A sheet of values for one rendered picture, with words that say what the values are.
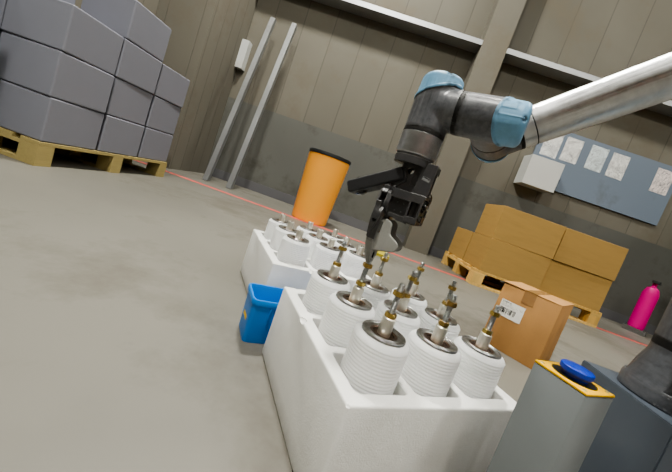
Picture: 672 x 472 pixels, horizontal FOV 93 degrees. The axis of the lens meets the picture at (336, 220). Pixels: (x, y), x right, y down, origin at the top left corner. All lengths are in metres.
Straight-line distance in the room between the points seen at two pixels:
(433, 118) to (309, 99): 3.99
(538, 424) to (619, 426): 0.19
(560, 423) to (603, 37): 5.22
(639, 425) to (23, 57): 2.73
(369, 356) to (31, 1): 2.46
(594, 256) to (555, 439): 3.31
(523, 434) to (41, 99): 2.45
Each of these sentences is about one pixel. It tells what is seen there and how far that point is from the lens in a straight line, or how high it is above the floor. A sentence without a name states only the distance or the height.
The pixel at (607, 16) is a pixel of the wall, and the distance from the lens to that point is 5.66.
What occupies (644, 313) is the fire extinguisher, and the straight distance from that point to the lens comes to 5.22.
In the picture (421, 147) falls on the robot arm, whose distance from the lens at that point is 0.58.
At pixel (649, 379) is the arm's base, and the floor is 0.33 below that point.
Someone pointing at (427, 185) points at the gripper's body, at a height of 0.51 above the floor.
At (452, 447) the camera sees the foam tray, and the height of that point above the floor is 0.11.
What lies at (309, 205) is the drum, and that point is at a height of 0.17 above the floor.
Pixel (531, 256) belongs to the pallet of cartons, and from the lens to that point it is 3.49.
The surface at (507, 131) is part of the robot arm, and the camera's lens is 0.58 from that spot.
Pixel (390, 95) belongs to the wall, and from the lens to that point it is 4.51.
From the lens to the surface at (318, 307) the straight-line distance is 0.72.
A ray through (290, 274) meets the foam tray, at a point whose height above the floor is 0.16.
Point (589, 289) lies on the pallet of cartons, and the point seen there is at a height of 0.33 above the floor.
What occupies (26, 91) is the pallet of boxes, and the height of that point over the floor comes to 0.37.
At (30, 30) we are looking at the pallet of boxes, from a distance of 2.55.
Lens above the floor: 0.45
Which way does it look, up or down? 6 degrees down
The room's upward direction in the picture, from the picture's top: 20 degrees clockwise
